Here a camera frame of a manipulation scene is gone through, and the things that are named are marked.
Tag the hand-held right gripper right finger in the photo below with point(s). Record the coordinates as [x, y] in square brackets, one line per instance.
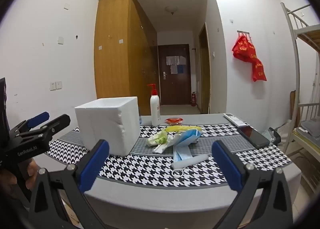
[226, 166]

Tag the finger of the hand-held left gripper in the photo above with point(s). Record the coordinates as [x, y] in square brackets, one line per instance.
[58, 121]
[37, 118]

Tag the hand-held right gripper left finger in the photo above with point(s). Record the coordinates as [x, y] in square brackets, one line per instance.
[93, 166]

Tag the white foam box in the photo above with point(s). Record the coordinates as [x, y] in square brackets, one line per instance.
[105, 124]

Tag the person's left hand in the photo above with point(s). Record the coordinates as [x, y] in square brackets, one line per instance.
[31, 172]

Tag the houndstooth tablecloth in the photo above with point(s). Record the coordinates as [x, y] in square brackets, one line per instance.
[200, 179]

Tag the black smartphone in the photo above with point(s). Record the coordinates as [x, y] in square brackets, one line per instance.
[253, 136]

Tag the white remote control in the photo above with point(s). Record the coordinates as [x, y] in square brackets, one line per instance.
[233, 118]

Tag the dark plastic-wrapped item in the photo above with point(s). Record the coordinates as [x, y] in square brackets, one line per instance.
[275, 135]

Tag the red snack packet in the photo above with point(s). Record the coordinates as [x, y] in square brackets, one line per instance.
[174, 120]

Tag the green white plastic packet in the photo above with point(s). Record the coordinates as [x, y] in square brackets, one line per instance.
[158, 138]

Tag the red fire extinguisher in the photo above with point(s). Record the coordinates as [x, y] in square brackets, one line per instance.
[193, 99]

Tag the white pump lotion bottle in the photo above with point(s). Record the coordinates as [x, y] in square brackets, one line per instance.
[155, 109]

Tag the wooden wardrobe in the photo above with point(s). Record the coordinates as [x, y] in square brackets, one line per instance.
[115, 56]

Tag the leaning wooden boards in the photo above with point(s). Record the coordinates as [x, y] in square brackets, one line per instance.
[293, 106]

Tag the grey folded bedding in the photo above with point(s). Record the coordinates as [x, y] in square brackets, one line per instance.
[311, 128]

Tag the dark brown door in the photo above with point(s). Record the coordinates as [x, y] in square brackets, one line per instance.
[175, 86]

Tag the red plastic bag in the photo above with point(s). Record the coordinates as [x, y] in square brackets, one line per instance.
[243, 49]

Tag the papers on door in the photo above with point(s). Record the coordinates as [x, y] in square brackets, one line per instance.
[172, 60]

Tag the metal bunk bed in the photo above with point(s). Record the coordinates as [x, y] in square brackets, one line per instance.
[310, 34]

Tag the ceiling lamp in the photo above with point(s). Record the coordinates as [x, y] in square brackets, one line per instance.
[171, 9]

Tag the white wall socket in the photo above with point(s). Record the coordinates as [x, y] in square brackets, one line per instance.
[53, 86]

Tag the white wall switch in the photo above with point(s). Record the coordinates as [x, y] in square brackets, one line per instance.
[59, 84]

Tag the white blank wall plate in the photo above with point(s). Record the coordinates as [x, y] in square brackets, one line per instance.
[60, 39]

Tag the wooden side door frame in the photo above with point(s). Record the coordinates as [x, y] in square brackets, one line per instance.
[205, 69]

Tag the metal wall hook rack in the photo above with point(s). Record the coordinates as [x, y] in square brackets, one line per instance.
[243, 31]

